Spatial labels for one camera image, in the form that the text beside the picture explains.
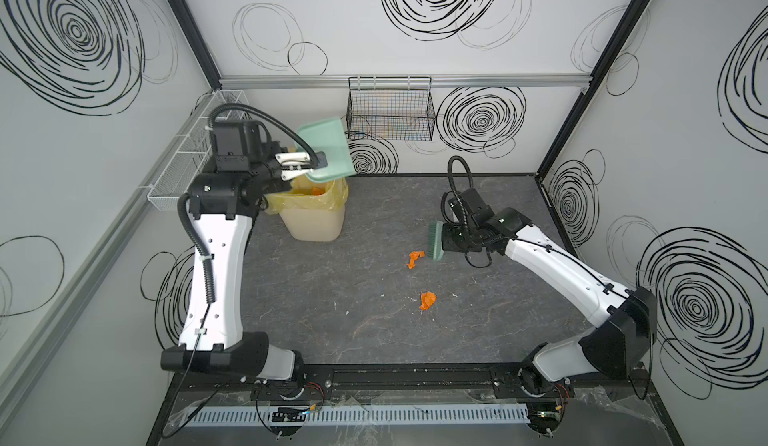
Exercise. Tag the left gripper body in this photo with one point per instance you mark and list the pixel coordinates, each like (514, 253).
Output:
(318, 160)

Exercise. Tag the green plastic dustpan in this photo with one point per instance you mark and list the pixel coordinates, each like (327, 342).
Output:
(328, 139)

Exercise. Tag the white wire shelf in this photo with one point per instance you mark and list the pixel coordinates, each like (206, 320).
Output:
(190, 152)

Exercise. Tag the orange scrap lower right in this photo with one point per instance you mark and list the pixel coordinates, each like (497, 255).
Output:
(427, 300)

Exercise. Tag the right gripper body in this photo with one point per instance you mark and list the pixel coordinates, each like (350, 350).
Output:
(452, 237)

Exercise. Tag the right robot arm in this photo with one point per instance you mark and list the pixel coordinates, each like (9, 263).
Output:
(623, 320)

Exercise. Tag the white slotted cable duct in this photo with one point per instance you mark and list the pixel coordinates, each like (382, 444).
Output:
(362, 415)

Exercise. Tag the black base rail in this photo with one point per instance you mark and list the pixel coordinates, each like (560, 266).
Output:
(323, 382)

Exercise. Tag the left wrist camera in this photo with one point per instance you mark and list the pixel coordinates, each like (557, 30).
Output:
(294, 164)

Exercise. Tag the black wire basket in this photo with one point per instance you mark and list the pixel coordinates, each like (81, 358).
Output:
(391, 107)

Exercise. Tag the yellow bin liner bag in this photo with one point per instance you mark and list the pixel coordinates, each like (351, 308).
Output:
(300, 198)

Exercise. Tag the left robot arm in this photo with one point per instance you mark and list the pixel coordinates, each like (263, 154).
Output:
(253, 155)

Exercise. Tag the green hand brush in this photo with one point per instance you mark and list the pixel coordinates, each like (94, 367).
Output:
(434, 249)

